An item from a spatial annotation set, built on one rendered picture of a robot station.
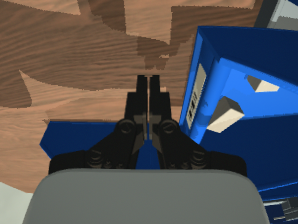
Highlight beige rectangular block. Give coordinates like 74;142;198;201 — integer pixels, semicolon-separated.
247;75;280;92
206;96;245;133

